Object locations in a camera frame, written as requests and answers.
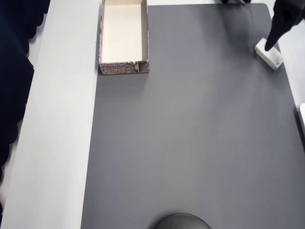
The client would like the patterned cardboard box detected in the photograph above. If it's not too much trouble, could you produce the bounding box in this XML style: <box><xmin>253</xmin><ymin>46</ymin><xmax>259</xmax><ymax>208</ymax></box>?
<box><xmin>98</xmin><ymin>0</ymin><xmax>151</xmax><ymax>76</ymax></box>

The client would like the black camera stand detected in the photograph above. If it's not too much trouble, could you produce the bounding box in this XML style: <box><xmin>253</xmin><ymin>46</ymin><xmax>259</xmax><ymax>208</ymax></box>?
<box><xmin>153</xmin><ymin>213</ymin><xmax>213</xmax><ymax>229</ymax></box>

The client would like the dark blue curtain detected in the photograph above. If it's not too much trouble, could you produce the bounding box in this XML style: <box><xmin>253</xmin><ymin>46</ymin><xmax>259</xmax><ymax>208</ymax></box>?
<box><xmin>0</xmin><ymin>0</ymin><xmax>52</xmax><ymax>215</ymax></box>

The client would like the white rectangular block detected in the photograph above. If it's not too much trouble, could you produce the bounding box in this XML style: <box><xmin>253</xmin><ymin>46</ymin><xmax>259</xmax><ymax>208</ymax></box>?
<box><xmin>254</xmin><ymin>37</ymin><xmax>284</xmax><ymax>72</ymax></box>

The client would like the grey desk mat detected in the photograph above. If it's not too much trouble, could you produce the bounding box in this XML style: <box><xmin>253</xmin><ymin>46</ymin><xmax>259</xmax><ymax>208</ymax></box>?
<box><xmin>80</xmin><ymin>2</ymin><xmax>305</xmax><ymax>229</ymax></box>

